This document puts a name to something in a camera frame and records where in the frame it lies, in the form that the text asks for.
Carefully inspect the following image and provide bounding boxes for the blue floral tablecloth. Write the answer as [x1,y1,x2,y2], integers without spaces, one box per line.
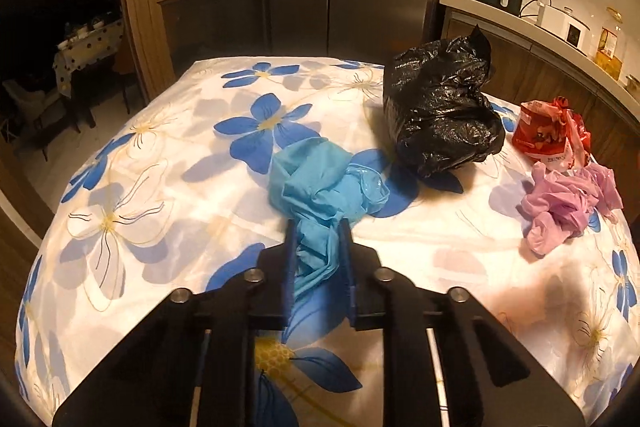
[14,57,640,427]

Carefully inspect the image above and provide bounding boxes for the polka-dot covered table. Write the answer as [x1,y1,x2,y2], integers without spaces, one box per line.
[52,17,126,98]

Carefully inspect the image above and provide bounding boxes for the white electric cooker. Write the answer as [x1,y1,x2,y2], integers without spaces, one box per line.
[535,3,588,50]

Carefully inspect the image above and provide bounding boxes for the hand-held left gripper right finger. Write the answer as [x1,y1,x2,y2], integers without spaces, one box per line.
[339,219,586,427]

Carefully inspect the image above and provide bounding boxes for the red printed plastic bag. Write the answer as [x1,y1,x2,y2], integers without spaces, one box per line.
[511,96,592,172]

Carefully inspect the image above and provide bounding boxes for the blue plastic bag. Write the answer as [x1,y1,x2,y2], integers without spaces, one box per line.
[268,139,391,298]

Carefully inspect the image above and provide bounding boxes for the wooden lower cabinets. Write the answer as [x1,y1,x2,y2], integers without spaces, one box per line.
[442,7,640,218]

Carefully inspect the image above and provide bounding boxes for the beige kitchen countertop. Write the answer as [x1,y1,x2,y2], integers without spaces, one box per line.
[439,0,640,118]

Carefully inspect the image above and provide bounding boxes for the pink plastic bag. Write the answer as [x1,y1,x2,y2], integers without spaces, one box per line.
[520,163,625,258]

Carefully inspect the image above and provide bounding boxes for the wooden glass-panel door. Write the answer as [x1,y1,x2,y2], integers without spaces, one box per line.
[117,0,271,102]

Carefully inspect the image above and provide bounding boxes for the cooking oil bottle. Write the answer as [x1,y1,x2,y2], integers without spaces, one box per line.
[594,7,626,80]

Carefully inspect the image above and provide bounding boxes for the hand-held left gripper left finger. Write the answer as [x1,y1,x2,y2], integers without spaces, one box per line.
[52,219,301,427]

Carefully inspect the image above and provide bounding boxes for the dining chair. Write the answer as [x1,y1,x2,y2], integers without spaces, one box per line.
[2,79,51,158]

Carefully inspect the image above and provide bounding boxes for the black plastic bag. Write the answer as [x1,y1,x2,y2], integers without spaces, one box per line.
[382,24,506,180]

